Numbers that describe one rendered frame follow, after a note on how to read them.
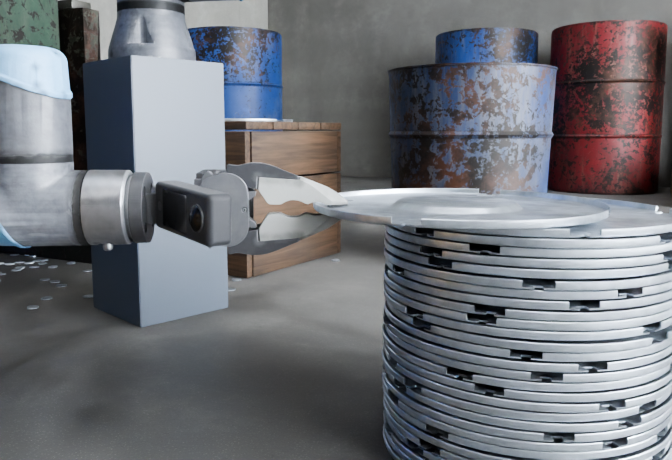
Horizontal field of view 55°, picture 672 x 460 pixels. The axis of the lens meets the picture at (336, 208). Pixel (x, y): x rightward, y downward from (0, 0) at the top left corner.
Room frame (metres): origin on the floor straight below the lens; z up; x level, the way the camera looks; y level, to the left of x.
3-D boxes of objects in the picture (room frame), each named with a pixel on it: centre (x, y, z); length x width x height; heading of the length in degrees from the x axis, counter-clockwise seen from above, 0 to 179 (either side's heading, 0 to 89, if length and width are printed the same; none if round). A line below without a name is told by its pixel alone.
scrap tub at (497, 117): (1.67, -0.34, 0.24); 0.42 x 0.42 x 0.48
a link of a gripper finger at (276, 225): (0.66, 0.04, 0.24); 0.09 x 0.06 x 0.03; 95
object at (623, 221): (0.66, -0.20, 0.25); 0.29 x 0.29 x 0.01
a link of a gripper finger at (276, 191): (0.66, 0.04, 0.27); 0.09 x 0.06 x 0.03; 95
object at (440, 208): (0.65, -0.12, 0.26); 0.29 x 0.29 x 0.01
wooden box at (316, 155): (1.68, 0.26, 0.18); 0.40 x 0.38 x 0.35; 56
